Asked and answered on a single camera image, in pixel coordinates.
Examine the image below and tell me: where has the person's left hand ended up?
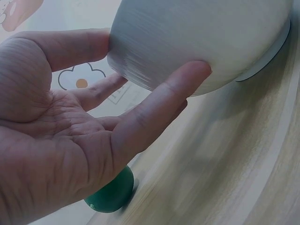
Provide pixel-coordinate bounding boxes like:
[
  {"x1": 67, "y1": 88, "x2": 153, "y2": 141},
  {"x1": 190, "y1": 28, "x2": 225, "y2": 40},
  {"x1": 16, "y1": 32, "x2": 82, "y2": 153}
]
[{"x1": 0, "y1": 28, "x2": 213, "y2": 225}]

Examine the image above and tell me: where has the white ceramic bowl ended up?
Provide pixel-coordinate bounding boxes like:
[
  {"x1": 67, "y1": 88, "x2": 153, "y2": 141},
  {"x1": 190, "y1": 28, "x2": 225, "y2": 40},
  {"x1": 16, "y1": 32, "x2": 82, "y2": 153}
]
[{"x1": 107, "y1": 0, "x2": 292, "y2": 98}]

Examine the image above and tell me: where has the green ball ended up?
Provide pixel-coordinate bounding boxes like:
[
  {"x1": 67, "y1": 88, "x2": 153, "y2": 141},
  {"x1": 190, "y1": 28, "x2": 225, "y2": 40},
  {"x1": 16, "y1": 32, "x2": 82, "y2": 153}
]
[{"x1": 83, "y1": 165, "x2": 135, "y2": 213}]

